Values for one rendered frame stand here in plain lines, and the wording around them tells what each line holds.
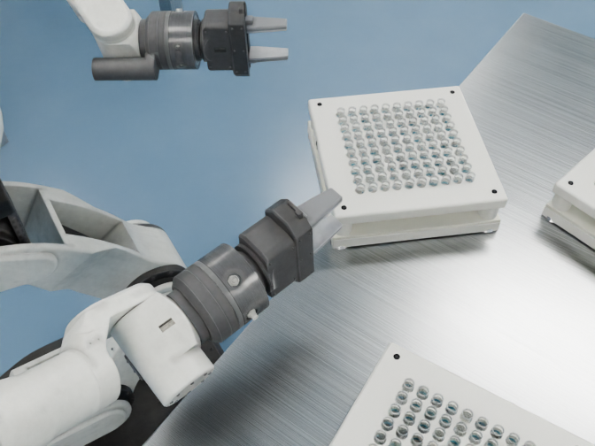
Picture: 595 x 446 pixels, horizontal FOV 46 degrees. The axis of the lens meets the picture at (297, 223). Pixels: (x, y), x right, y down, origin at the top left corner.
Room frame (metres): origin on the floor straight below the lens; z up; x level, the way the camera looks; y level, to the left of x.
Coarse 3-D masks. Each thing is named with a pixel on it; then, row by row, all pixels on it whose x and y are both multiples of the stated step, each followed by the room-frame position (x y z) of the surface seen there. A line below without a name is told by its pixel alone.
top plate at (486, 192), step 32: (352, 96) 0.85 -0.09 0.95; (384, 96) 0.85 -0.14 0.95; (416, 96) 0.85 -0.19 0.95; (448, 96) 0.85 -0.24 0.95; (320, 128) 0.77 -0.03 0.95; (320, 160) 0.72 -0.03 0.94; (480, 160) 0.71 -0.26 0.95; (352, 192) 0.65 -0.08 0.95; (384, 192) 0.65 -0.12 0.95; (416, 192) 0.65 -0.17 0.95; (448, 192) 0.65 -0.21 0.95; (480, 192) 0.65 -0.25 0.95
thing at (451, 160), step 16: (384, 112) 0.80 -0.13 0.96; (400, 112) 0.81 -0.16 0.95; (432, 112) 0.80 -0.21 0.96; (352, 128) 0.77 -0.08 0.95; (368, 128) 0.76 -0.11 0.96; (384, 128) 0.76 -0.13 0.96; (400, 128) 0.76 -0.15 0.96; (416, 128) 0.77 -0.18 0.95; (368, 144) 0.74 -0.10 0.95; (384, 144) 0.73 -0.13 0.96; (400, 144) 0.73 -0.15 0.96; (432, 144) 0.73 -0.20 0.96; (448, 144) 0.73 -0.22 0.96; (368, 160) 0.70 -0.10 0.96; (384, 160) 0.71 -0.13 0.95; (400, 160) 0.70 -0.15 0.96; (416, 160) 0.70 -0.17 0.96; (448, 160) 0.70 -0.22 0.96; (368, 176) 0.68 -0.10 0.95; (384, 176) 0.68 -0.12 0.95; (416, 176) 0.67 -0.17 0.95
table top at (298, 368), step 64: (512, 64) 1.02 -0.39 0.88; (576, 64) 1.02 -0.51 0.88; (512, 128) 0.85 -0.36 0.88; (576, 128) 0.85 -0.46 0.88; (512, 192) 0.71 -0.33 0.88; (320, 256) 0.59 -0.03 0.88; (384, 256) 0.59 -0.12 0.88; (448, 256) 0.59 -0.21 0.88; (512, 256) 0.59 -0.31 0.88; (576, 256) 0.59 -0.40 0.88; (256, 320) 0.48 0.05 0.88; (320, 320) 0.48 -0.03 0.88; (384, 320) 0.48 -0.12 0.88; (448, 320) 0.48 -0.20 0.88; (512, 320) 0.48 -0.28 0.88; (576, 320) 0.48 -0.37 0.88; (256, 384) 0.39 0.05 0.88; (320, 384) 0.39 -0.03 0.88; (512, 384) 0.39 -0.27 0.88; (576, 384) 0.39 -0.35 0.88
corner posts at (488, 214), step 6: (312, 126) 0.82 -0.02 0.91; (480, 210) 0.64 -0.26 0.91; (486, 210) 0.64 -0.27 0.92; (492, 210) 0.63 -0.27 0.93; (480, 216) 0.64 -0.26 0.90; (486, 216) 0.63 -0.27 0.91; (492, 216) 0.63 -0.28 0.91; (342, 228) 0.60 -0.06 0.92; (348, 228) 0.61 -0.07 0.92; (336, 234) 0.61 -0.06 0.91; (342, 234) 0.60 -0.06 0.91; (348, 234) 0.61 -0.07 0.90
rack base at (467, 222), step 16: (320, 176) 0.72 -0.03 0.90; (352, 224) 0.63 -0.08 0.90; (368, 224) 0.63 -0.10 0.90; (384, 224) 0.63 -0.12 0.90; (400, 224) 0.63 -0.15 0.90; (416, 224) 0.63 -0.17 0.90; (432, 224) 0.63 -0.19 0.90; (448, 224) 0.63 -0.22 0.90; (464, 224) 0.63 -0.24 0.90; (480, 224) 0.63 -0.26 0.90; (496, 224) 0.63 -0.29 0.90; (336, 240) 0.60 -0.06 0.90; (352, 240) 0.60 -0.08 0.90; (368, 240) 0.61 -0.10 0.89; (384, 240) 0.61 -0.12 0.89; (400, 240) 0.61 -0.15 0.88
